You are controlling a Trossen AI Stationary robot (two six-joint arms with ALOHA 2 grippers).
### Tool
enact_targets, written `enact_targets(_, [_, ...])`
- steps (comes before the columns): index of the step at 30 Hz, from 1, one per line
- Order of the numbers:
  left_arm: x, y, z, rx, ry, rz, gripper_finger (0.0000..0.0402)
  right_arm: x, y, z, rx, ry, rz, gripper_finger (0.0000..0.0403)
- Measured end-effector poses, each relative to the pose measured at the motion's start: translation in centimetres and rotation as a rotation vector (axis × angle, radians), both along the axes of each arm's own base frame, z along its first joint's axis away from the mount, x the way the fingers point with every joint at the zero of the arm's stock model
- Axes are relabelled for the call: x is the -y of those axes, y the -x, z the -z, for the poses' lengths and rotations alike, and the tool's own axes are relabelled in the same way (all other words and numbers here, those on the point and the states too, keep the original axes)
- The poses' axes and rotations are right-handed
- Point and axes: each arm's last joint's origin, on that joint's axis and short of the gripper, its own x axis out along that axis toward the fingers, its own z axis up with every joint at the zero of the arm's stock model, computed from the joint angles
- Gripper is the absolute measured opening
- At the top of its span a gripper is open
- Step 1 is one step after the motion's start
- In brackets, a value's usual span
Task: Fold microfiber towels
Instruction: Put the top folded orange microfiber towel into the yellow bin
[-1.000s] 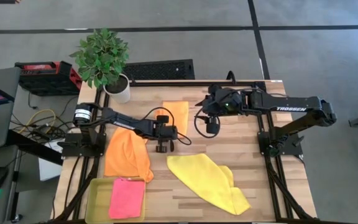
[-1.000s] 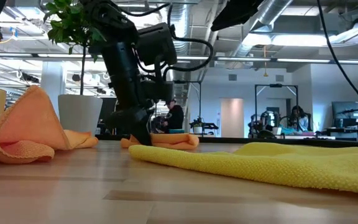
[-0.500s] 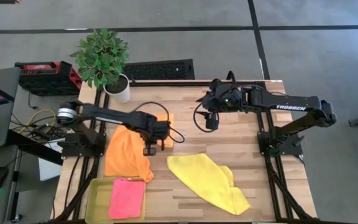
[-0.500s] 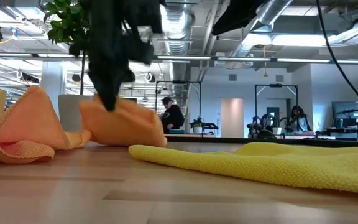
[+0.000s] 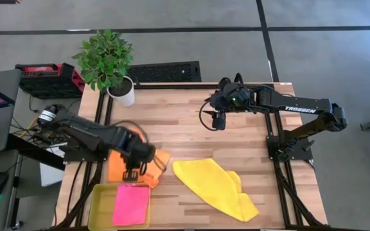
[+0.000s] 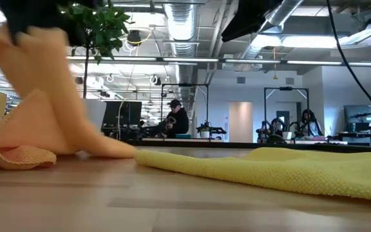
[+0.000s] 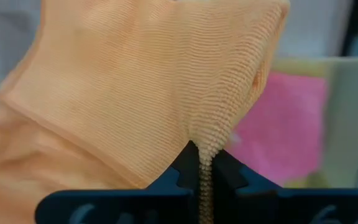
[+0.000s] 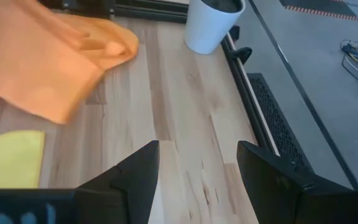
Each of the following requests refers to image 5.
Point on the yellow microfiber towel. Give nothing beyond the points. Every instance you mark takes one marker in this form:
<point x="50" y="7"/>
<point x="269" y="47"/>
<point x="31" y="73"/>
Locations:
<point x="210" y="183"/>

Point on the desk monitor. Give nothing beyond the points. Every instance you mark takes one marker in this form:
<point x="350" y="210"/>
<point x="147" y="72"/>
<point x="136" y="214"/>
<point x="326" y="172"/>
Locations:
<point x="5" y="86"/>

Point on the pink microfiber towel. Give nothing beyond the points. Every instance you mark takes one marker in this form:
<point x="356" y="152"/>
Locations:
<point x="130" y="205"/>

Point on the white plant pot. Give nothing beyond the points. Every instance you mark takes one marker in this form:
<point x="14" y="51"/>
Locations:
<point x="125" y="99"/>

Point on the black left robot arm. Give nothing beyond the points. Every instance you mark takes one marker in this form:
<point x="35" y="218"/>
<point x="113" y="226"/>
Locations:
<point x="85" y="131"/>

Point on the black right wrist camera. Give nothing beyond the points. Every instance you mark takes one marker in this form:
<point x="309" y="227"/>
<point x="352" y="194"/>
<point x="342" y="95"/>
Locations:
<point x="218" y="120"/>

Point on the yellow translucent plastic tray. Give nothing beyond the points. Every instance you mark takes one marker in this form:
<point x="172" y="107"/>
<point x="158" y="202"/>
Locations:
<point x="101" y="205"/>

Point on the black aluminium table frame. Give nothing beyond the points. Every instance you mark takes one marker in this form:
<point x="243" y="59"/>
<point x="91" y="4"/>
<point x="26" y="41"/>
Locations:
<point x="109" y="102"/>

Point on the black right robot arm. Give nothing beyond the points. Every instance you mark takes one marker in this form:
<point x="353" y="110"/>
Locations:
<point x="300" y="107"/>

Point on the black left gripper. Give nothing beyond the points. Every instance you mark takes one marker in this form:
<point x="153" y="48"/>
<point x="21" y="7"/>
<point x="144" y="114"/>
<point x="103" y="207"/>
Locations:
<point x="137" y="150"/>

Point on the black perforated crate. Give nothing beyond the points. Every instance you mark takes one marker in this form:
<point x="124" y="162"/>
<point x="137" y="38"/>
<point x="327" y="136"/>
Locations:
<point x="165" y="72"/>

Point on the red and black tool case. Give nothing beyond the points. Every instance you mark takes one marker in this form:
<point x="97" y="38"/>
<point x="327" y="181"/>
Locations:
<point x="43" y="80"/>

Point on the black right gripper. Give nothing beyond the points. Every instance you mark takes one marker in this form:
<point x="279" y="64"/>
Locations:
<point x="230" y="94"/>

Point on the green leafy plant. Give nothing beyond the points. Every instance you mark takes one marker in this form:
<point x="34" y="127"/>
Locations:
<point x="103" y="54"/>

